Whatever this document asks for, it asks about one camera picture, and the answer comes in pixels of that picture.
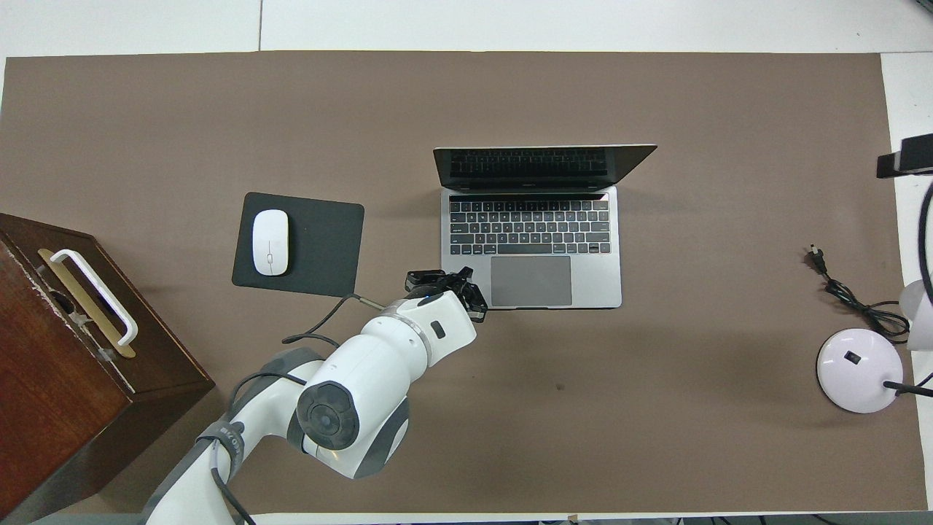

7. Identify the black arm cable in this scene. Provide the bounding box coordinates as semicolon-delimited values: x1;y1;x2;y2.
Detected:
918;181;933;307
211;293;387;525

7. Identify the dark brown wooden box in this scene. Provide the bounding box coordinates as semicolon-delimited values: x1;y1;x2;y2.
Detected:
0;213;216;522

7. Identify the black lamp power cable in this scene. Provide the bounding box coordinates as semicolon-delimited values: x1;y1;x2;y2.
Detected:
805;246;912;343

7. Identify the white computer mouse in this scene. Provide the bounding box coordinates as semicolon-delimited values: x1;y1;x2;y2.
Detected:
252;209;290;276

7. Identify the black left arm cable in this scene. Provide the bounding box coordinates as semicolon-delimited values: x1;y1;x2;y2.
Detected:
211;293;387;525

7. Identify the black mouse pad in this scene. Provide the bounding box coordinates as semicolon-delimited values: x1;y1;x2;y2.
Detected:
232;192;365;298

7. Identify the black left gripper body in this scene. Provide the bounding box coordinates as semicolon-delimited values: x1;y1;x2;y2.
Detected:
415;268;475;296

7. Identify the white box handle brass plate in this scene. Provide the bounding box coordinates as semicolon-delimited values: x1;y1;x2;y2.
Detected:
38;248;139;358

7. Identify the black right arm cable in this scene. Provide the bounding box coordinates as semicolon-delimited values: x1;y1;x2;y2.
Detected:
918;181;933;307

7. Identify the silver grey laptop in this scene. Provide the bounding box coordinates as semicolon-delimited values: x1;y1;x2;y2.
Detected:
433;144;658;310

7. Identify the white desk lamp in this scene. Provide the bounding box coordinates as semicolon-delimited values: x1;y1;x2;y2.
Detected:
816;281;933;414

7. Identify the brown table mat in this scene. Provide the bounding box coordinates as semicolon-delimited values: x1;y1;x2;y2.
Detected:
0;50;928;515

